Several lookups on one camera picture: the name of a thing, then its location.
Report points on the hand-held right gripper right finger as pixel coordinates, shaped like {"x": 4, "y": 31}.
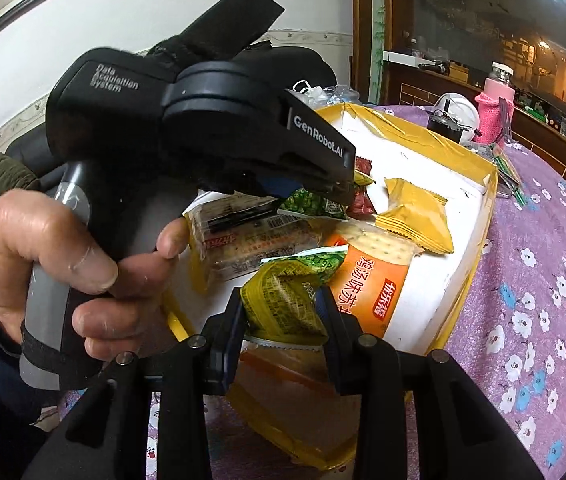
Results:
{"x": 343, "y": 355}

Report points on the small black device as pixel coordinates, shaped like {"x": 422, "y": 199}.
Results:
{"x": 445, "y": 127}

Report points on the small tan box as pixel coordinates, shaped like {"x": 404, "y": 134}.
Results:
{"x": 458, "y": 71}

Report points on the wooden glass cabinet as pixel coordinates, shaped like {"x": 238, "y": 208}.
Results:
{"x": 403, "y": 85}

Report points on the person's left hand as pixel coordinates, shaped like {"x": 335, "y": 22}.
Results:
{"x": 53, "y": 250}

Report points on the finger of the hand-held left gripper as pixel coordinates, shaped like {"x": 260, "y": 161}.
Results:
{"x": 333, "y": 190}

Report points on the white foam tray yellow tape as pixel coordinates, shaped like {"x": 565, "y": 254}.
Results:
{"x": 438, "y": 280}

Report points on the long white box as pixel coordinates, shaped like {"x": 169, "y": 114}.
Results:
{"x": 408, "y": 58}

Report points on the plain yellow snack packet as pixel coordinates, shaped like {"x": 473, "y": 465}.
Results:
{"x": 418, "y": 215}

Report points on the red candy dark print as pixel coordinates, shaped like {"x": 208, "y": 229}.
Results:
{"x": 364, "y": 165}

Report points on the yellow edged cracker packet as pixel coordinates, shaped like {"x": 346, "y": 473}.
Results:
{"x": 248, "y": 245}

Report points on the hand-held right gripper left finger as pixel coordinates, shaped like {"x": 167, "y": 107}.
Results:
{"x": 223, "y": 355}

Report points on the dark red snack packet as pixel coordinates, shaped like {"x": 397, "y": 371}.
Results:
{"x": 360, "y": 201}

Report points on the clear plastic bag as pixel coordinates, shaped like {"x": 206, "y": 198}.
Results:
{"x": 333, "y": 95}

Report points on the clear packet green sticks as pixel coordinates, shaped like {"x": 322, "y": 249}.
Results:
{"x": 508, "y": 170}

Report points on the pink bottle knitted sleeve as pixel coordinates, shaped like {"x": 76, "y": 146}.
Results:
{"x": 493, "y": 110}

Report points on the orange cracker packet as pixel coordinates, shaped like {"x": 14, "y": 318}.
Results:
{"x": 373, "y": 285}

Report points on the black microphone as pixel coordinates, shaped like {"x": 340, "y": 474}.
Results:
{"x": 433, "y": 67}

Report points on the purple flowered tablecloth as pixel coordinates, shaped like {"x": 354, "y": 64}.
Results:
{"x": 528, "y": 260}

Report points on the green pea snack packet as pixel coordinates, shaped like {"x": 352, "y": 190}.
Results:
{"x": 313, "y": 206}
{"x": 283, "y": 300}

